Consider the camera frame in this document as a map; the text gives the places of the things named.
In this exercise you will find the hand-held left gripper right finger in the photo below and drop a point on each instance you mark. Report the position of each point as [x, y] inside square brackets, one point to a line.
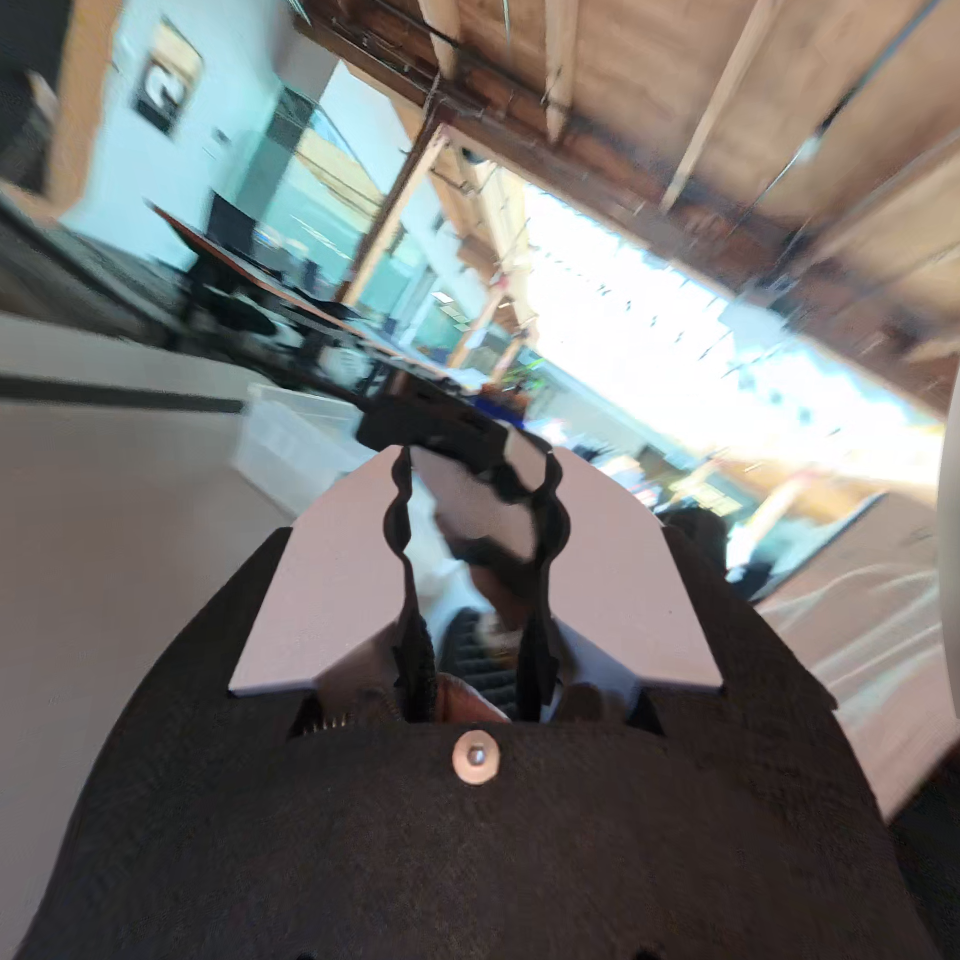
[630, 592]

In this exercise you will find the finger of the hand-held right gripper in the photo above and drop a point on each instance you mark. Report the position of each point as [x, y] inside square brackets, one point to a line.
[480, 502]

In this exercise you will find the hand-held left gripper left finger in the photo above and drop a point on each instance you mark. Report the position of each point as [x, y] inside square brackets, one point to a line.
[330, 585]

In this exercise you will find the clear plastic bin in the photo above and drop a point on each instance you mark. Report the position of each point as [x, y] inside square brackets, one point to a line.
[285, 442]

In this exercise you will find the black computer monitor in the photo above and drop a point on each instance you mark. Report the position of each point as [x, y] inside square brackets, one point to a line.
[229, 225]

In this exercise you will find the wall poster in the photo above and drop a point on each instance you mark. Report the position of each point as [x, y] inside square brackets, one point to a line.
[166, 82]

